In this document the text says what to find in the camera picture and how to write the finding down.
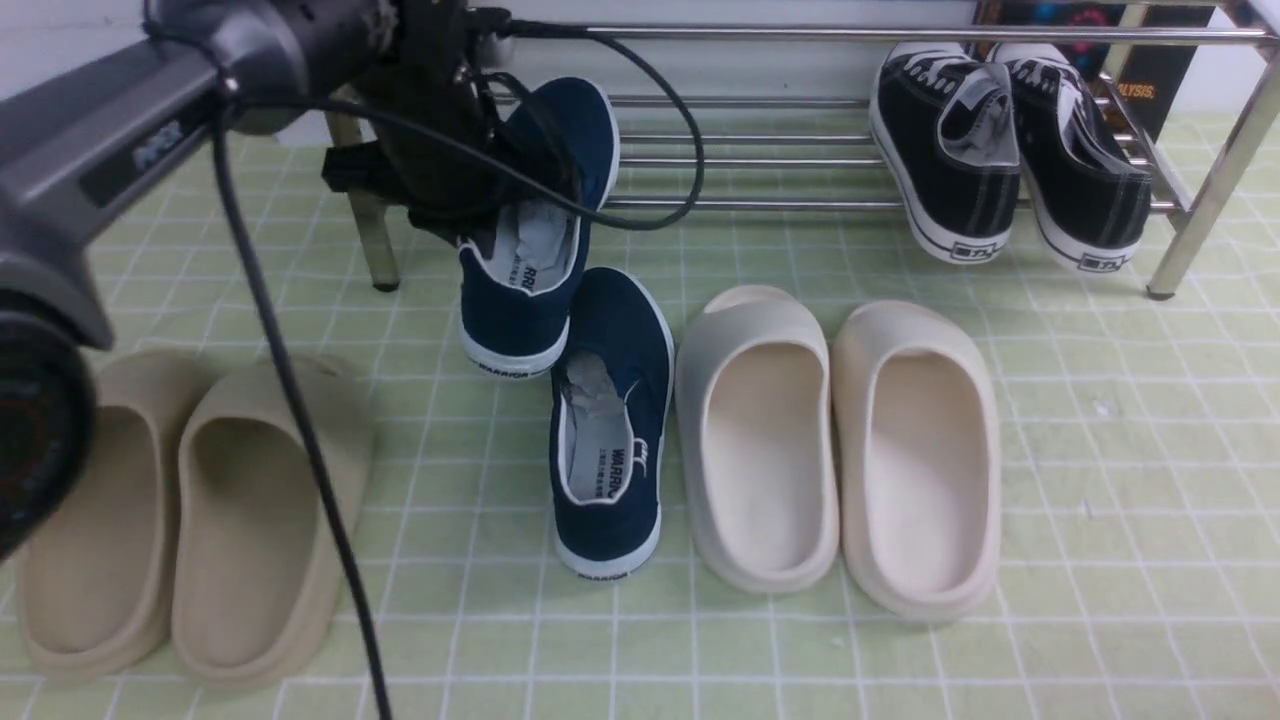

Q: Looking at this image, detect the cream right slipper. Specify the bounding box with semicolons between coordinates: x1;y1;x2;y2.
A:
829;300;1002;623

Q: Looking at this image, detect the tan slipper right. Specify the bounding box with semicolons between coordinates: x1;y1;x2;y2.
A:
172;360;346;691

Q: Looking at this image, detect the tan slipper left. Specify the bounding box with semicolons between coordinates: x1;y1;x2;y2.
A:
15;348;216;679

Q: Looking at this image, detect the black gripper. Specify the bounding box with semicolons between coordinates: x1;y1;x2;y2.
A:
323;1;581;258

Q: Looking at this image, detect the black sneaker right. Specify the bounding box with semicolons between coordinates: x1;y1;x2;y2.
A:
987;42;1153;275

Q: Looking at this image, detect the black sneaker left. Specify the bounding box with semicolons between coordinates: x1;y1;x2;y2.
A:
868;41;1021;266

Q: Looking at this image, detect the dark printed box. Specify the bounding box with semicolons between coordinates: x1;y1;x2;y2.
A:
973;1;1197;140

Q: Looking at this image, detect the metal shoe rack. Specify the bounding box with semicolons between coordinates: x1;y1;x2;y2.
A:
321;10;1277;302

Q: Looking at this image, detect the cream slipper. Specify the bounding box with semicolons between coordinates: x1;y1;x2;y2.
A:
675;284;840;594
829;300;1002;623

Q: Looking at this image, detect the navy canvas shoe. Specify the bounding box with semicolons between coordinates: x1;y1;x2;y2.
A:
549;266;675;582
458;76;621;379

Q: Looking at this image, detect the black sneaker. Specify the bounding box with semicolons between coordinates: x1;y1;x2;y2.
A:
987;42;1153;275
868;41;1021;266

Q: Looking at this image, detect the cream left slipper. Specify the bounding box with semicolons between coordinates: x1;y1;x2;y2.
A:
675;284;840;594

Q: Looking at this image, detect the tan slipper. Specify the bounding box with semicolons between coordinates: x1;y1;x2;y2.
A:
15;348;216;679
172;360;346;691

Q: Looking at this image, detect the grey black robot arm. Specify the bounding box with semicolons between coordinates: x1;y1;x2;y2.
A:
3;1;593;557

